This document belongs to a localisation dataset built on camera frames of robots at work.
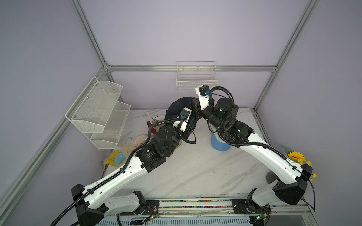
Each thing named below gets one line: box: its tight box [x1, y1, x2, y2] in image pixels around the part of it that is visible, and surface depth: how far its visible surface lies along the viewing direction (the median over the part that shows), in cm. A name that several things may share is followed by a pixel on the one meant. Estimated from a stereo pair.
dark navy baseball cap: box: [164, 96, 196, 120], surface depth 65 cm
